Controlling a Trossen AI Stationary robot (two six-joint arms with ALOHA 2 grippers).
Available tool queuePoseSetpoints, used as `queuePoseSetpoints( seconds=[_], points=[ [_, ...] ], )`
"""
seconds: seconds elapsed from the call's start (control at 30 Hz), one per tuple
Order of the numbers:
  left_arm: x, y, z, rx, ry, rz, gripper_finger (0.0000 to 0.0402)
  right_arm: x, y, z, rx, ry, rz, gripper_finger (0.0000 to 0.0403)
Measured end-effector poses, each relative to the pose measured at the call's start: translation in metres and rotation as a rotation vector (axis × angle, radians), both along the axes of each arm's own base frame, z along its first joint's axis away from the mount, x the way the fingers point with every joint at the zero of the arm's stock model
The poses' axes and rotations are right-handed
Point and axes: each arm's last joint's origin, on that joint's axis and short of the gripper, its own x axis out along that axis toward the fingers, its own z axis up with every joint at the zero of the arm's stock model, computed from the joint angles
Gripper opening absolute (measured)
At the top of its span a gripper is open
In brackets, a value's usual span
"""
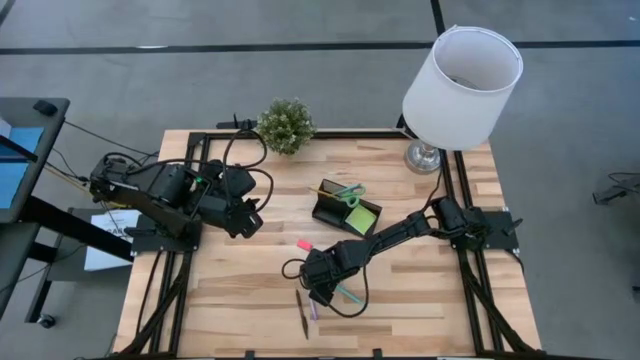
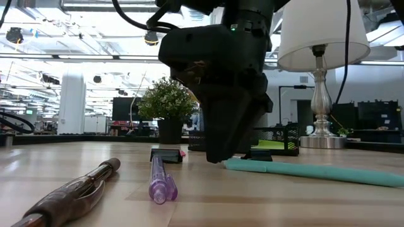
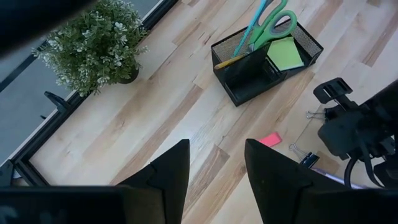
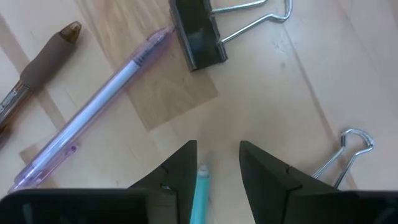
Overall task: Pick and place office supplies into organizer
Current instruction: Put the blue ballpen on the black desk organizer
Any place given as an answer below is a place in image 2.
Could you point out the black background monitor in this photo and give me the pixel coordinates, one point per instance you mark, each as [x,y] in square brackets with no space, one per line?
[124,108]

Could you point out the black storage bins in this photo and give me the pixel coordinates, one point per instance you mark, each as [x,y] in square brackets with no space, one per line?
[375,113]

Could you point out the person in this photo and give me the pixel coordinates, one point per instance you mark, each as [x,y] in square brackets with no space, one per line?
[195,121]

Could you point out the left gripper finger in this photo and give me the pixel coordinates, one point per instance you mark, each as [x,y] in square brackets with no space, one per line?
[227,132]
[257,116]

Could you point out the light blue pen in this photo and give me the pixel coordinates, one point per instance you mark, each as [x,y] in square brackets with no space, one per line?
[315,171]

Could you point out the purple mechanical pencil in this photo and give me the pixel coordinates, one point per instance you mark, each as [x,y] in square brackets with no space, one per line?
[161,186]

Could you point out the black aluminium table frame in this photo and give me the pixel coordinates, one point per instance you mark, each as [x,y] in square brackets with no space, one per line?
[79,139]

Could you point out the black metal stand frame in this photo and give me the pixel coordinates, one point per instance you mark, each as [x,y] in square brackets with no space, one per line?
[298,86]

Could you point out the white shade table lamp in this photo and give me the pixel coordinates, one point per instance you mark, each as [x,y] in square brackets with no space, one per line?
[322,31]

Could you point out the brown mechanical pencil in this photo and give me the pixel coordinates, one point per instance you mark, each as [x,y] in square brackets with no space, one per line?
[72,195]

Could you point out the tiny background plant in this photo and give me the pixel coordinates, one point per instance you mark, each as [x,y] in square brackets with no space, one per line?
[344,131]

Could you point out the white column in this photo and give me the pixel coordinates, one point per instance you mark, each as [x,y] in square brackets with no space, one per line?
[72,104]

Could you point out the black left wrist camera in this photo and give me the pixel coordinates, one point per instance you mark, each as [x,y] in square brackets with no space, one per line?
[189,47]

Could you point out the black ceiling camera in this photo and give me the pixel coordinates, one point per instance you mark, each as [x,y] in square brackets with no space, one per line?
[14,35]
[151,38]

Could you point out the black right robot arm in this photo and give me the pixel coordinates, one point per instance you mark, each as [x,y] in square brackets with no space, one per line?
[399,6]

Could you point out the pink eraser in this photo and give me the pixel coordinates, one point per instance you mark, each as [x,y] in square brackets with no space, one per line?
[183,154]

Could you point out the small potted green plant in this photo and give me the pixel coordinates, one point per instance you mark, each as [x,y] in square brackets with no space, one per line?
[167,101]

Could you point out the black mesh desk organizer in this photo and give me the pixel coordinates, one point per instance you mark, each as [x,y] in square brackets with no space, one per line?
[284,135]

